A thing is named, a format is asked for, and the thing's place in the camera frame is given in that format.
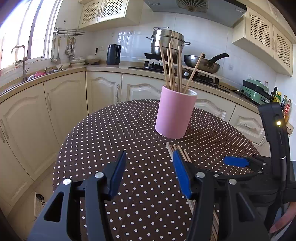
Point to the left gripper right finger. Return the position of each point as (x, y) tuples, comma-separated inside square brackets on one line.
[(238, 217)]

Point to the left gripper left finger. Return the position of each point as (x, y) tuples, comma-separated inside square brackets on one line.
[(60, 218)]

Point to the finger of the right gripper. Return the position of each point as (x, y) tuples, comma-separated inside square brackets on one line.
[(251, 163)]

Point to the wooden chopstick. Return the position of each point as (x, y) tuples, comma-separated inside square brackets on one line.
[(170, 69), (172, 65), (164, 65), (193, 73), (179, 70)]

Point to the cream lower kitchen cabinets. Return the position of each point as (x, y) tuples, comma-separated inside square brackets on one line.
[(36, 117)]

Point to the person's right hand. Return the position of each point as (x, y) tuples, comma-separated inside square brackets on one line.
[(285, 219)]

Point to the chopstick on table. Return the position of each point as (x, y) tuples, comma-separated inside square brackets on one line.
[(182, 153), (215, 227), (187, 156), (191, 204), (170, 150)]

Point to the red label sauce bottle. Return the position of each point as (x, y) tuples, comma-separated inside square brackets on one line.
[(287, 110)]

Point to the yellow green oil bottle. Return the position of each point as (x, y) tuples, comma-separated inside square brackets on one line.
[(278, 97)]

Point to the dark soy sauce bottle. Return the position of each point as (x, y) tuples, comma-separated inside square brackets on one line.
[(274, 95)]

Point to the green countertop appliance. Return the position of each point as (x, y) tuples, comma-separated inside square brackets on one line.
[(255, 91)]

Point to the brown polka dot tablecloth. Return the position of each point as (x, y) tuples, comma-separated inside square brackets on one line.
[(149, 204)]

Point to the pink cylindrical utensil holder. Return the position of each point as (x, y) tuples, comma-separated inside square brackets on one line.
[(174, 113)]

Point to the black gas stove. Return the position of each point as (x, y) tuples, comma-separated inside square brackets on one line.
[(154, 63)]

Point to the wooden chopstick in holder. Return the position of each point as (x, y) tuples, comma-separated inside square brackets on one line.
[(193, 73), (170, 69), (164, 65), (172, 65)]

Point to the right upper cream cabinet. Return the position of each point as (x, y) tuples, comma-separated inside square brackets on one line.
[(259, 37)]

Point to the stainless steel steamer pot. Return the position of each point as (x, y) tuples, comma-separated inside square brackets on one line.
[(167, 38)]

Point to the pink basin in sink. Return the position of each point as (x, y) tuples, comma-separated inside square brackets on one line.
[(39, 73)]

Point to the grey range hood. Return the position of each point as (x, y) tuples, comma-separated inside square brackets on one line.
[(224, 12)]

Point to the chrome sink faucet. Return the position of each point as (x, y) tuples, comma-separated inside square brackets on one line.
[(24, 71)]

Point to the hanging spatula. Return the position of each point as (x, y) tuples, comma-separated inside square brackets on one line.
[(58, 60)]

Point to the hanging ladle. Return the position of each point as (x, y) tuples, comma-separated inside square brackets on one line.
[(53, 60)]

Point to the white bowl on counter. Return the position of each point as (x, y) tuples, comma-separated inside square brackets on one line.
[(92, 59)]

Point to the black electric kettle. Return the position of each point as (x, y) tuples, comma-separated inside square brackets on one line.
[(113, 54)]

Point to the wall power strip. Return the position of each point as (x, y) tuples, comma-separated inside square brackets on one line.
[(38, 204)]

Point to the steel wok black handle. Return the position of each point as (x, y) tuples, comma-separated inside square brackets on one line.
[(206, 65)]

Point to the wall utensil rail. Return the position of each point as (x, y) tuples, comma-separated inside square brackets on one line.
[(68, 32)]

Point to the window with white frame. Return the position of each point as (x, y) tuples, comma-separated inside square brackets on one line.
[(28, 31)]

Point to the upper cream wall cabinet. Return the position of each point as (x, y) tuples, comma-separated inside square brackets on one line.
[(108, 14)]

